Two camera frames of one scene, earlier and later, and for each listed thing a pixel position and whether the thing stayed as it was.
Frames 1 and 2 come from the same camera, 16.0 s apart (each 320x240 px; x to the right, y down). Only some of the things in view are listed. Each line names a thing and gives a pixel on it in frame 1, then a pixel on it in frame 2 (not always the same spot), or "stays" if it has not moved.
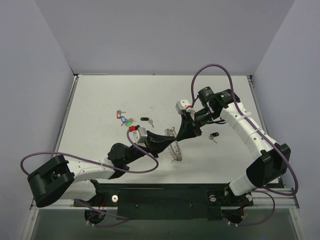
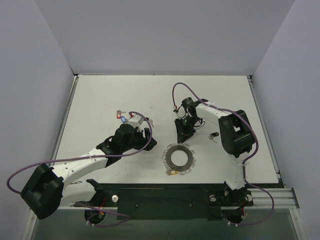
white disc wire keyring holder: x=175 y=151 -> x=182 y=170
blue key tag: x=124 y=120 stays
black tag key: x=212 y=135 stays
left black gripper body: x=149 y=143 -> x=144 y=139
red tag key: x=119 y=112 stays
